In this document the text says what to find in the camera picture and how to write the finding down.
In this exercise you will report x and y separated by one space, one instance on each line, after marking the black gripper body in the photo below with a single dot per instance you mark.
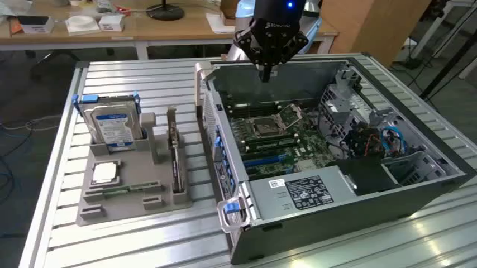
275 33

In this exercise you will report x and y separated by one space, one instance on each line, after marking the Nvidia graphics card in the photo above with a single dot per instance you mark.
175 156

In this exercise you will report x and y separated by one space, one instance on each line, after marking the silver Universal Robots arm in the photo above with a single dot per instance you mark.
237 54

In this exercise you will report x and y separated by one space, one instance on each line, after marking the flat white box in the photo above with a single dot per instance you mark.
219 25

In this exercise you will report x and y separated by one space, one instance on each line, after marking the brown cardboard box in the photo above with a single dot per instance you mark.
227 8

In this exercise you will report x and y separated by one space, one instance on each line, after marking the wooden cabinet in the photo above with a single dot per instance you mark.
373 28

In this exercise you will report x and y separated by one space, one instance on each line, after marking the black lamp base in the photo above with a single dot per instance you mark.
166 12

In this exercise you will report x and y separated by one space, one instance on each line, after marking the metal socket cover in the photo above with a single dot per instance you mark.
292 114

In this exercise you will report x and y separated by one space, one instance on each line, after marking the grey perforated drive cage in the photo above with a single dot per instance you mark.
336 111

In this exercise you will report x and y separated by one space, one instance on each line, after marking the CPU socket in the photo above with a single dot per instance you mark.
266 127

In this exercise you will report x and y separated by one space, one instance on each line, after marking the plain white box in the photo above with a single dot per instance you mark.
111 23

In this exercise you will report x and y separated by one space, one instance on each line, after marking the installed RAM stick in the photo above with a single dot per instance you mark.
267 143

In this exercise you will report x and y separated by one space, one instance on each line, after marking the green motherboard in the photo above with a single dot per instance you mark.
298 153

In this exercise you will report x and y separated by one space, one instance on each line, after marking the black stand leg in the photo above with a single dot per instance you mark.
449 68

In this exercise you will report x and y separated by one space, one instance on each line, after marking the long PCIe expansion slot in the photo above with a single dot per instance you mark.
261 159

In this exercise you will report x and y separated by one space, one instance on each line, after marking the white box with round recess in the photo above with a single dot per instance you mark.
83 26

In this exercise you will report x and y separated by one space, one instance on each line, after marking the hard disk with blue carrier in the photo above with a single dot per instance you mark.
111 125

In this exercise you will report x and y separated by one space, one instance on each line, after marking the wooden desk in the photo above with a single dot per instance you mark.
59 37

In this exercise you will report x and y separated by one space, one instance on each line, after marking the black office chair base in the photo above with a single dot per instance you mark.
56 58

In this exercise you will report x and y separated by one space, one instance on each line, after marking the grey power supply unit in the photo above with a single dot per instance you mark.
309 195

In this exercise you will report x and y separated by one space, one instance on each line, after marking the grey disk bay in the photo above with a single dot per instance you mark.
417 170

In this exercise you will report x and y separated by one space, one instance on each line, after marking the grey parts rack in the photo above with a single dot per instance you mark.
134 173

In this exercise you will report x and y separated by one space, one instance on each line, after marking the white box with black top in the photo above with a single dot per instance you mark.
35 25

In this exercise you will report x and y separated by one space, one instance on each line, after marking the blue case release latch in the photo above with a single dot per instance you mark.
230 208

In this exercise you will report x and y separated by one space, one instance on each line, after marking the silver CPU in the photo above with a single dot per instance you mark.
104 173

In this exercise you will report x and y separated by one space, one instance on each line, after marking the orange packet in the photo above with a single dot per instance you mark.
15 29

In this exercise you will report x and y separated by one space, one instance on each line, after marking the green RAM stick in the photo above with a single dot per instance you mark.
119 191

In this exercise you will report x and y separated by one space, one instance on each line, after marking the open black PC case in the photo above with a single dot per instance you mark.
336 231

